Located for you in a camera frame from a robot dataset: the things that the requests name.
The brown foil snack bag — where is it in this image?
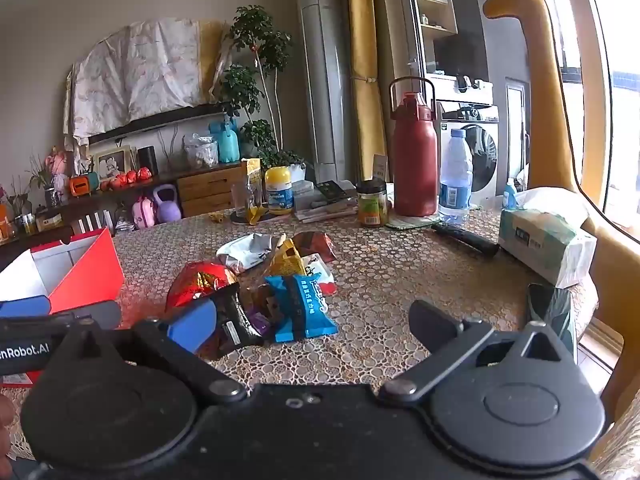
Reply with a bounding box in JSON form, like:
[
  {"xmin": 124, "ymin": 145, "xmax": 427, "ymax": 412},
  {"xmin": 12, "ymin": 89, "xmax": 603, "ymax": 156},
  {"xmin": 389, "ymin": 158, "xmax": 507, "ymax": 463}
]
[{"xmin": 292, "ymin": 231, "xmax": 336, "ymax": 263}]

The red foil snack bag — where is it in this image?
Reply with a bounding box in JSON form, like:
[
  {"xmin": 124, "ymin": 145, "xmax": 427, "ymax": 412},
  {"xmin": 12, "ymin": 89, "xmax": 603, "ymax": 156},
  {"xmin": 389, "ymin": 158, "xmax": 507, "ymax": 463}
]
[{"xmin": 165, "ymin": 261, "xmax": 238, "ymax": 312}]

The pink toy backpack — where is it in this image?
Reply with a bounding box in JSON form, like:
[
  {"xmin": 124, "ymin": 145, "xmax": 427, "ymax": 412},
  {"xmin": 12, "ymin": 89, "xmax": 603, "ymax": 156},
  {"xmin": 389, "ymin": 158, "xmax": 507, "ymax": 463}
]
[{"xmin": 131, "ymin": 196, "xmax": 155, "ymax": 230}]

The red white cardboard box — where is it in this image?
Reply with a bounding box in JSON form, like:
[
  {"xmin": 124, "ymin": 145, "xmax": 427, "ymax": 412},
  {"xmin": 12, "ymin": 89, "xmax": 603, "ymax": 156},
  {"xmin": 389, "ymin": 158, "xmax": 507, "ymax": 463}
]
[{"xmin": 1, "ymin": 229, "xmax": 124, "ymax": 388}]

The glass jar black lid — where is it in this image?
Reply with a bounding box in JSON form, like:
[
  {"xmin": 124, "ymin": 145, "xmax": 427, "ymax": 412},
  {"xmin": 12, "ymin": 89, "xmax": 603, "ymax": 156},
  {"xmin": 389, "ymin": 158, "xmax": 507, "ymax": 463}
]
[{"xmin": 356, "ymin": 178, "xmax": 388, "ymax": 228}]

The black speaker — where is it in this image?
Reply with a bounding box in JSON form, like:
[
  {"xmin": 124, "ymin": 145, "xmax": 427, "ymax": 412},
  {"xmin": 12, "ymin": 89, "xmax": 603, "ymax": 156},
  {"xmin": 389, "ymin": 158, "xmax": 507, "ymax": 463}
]
[{"xmin": 137, "ymin": 145, "xmax": 158, "ymax": 176}]

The clear water bottle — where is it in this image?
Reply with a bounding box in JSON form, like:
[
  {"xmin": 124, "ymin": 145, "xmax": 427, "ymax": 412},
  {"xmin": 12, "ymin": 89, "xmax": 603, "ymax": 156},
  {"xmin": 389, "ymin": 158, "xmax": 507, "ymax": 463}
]
[{"xmin": 438, "ymin": 129, "xmax": 473, "ymax": 224}]

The black snack packet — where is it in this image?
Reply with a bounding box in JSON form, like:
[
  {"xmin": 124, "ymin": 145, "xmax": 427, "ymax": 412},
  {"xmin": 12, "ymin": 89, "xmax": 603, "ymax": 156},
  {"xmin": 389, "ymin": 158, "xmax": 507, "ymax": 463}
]
[{"xmin": 198, "ymin": 283, "xmax": 264, "ymax": 361}]

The purple kettlebell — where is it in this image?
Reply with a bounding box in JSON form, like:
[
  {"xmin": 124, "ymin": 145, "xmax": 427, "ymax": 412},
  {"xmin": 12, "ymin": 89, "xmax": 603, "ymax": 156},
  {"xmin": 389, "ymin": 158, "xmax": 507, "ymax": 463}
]
[{"xmin": 152, "ymin": 183, "xmax": 182, "ymax": 223}]

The yellow giraffe plush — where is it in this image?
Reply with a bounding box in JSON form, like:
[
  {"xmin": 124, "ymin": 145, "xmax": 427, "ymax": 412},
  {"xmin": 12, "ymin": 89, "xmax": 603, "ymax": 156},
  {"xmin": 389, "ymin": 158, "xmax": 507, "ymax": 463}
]
[{"xmin": 483, "ymin": 0, "xmax": 578, "ymax": 192}]

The white snack bag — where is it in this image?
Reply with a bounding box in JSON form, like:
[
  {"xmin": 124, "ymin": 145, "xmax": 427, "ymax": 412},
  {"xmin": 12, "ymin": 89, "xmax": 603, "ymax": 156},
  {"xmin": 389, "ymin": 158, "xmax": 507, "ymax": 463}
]
[{"xmin": 216, "ymin": 233, "xmax": 285, "ymax": 274}]

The cloth covered television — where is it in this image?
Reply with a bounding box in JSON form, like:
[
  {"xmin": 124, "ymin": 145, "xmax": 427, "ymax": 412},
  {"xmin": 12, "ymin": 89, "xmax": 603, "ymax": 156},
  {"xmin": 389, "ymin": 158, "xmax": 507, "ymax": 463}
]
[{"xmin": 62, "ymin": 18, "xmax": 230, "ymax": 151}]

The green potted tree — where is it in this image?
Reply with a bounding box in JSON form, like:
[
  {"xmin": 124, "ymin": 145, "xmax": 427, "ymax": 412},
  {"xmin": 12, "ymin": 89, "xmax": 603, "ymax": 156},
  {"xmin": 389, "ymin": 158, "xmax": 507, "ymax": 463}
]
[{"xmin": 218, "ymin": 4, "xmax": 305, "ymax": 169}]

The yellow triangular snack packet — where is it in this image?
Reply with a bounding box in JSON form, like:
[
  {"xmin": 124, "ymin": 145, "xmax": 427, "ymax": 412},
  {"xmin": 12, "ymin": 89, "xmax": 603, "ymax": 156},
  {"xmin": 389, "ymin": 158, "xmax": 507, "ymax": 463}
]
[{"xmin": 266, "ymin": 238, "xmax": 306, "ymax": 276}]

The stack of books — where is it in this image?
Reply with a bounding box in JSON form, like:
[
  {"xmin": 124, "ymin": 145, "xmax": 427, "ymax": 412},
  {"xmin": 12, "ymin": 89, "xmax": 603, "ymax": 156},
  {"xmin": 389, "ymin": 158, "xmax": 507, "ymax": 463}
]
[{"xmin": 294, "ymin": 180, "xmax": 358, "ymax": 223}]

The yellow curtain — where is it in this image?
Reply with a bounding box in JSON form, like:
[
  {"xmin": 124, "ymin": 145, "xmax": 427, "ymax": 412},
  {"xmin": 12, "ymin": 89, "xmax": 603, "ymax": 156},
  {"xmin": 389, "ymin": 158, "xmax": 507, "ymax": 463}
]
[{"xmin": 348, "ymin": 0, "xmax": 386, "ymax": 179}]

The red thermos bottle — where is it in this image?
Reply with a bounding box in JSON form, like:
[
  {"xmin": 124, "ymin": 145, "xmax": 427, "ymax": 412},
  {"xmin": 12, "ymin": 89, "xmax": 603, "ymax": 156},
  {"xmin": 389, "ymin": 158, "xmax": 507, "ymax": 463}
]
[{"xmin": 388, "ymin": 76, "xmax": 439, "ymax": 217}]

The purple candy packet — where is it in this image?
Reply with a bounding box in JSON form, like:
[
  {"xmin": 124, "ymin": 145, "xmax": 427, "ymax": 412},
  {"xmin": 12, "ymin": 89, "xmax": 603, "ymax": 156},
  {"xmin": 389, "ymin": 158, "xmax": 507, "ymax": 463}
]
[{"xmin": 243, "ymin": 283, "xmax": 282, "ymax": 337}]

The orange retro radio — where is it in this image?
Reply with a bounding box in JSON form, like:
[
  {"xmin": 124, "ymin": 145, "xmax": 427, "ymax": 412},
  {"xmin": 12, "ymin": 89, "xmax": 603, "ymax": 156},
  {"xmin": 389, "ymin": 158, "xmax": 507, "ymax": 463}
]
[{"xmin": 68, "ymin": 174, "xmax": 91, "ymax": 197}]

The teal spray bottle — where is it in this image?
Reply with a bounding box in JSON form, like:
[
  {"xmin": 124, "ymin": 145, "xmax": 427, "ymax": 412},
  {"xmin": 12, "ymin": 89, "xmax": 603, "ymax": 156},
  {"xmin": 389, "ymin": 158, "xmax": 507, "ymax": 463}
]
[{"xmin": 208, "ymin": 118, "xmax": 241, "ymax": 164}]

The person's left hand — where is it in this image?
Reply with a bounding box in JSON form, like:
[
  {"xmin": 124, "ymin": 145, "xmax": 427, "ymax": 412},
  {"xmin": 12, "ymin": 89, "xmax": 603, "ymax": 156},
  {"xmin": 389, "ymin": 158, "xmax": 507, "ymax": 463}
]
[{"xmin": 0, "ymin": 394, "xmax": 14, "ymax": 470}]

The clear drinking glass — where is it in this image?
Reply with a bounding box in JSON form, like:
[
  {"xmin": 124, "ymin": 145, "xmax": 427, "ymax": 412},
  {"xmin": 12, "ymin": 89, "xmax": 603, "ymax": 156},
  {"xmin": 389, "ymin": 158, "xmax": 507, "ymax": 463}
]
[{"xmin": 231, "ymin": 180, "xmax": 254, "ymax": 221}]

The white standing air conditioner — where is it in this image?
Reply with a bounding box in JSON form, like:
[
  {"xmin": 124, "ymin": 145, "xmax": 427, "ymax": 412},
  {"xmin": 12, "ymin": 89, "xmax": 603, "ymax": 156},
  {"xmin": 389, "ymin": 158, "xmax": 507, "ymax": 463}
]
[{"xmin": 295, "ymin": 0, "xmax": 352, "ymax": 182}]

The wooden tv cabinet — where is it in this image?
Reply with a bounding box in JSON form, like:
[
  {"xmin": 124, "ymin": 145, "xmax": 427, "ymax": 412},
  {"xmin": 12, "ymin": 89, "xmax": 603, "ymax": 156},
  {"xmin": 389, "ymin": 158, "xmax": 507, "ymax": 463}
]
[{"xmin": 1, "ymin": 162, "xmax": 241, "ymax": 266}]

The blue snack packet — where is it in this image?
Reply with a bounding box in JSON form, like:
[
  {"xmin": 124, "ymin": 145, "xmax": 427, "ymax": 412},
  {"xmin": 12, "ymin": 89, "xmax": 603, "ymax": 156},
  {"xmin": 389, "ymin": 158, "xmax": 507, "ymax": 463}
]
[{"xmin": 265, "ymin": 274, "xmax": 338, "ymax": 344}]

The pink flower doll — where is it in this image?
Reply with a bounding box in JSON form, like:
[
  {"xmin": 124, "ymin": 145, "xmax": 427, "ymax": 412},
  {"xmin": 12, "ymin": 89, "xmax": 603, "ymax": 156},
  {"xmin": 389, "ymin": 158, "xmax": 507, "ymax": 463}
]
[{"xmin": 44, "ymin": 146, "xmax": 70, "ymax": 202}]

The green white tissue pack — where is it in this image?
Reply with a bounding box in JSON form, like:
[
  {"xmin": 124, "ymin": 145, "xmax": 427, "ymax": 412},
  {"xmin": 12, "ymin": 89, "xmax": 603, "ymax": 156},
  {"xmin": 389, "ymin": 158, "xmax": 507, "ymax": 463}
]
[{"xmin": 499, "ymin": 209, "xmax": 598, "ymax": 288}]

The clear plastic bag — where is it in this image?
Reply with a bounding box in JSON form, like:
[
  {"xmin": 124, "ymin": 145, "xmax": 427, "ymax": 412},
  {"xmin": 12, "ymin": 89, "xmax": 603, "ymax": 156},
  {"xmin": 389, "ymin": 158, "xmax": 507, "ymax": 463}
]
[{"xmin": 182, "ymin": 132, "xmax": 218, "ymax": 169}]

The yellow lid supplement bottle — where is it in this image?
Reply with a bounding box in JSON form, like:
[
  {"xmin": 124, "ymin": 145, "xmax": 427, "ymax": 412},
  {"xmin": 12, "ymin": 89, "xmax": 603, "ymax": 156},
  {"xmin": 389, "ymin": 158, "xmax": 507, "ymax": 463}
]
[{"xmin": 265, "ymin": 166, "xmax": 294, "ymax": 214}]

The white red drink pouch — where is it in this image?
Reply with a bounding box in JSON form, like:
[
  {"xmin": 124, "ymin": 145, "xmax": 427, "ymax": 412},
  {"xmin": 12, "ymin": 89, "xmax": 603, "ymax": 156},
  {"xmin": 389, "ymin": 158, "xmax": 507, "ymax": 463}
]
[{"xmin": 302, "ymin": 254, "xmax": 337, "ymax": 297}]

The green woven coaster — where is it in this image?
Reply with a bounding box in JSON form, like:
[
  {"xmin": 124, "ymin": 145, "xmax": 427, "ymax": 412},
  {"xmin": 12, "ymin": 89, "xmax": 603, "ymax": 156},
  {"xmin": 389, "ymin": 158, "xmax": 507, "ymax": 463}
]
[{"xmin": 386, "ymin": 211, "xmax": 439, "ymax": 231}]

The framed photo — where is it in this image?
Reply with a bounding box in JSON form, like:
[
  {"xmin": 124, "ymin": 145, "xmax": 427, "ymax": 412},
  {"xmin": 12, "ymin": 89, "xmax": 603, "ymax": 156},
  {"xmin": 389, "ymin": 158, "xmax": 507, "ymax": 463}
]
[{"xmin": 92, "ymin": 145, "xmax": 134, "ymax": 181}]

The white washing machine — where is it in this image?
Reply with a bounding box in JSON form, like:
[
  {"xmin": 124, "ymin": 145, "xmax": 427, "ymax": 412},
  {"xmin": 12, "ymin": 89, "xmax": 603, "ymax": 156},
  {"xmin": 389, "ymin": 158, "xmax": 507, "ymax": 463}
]
[{"xmin": 436, "ymin": 101, "xmax": 499, "ymax": 207}]

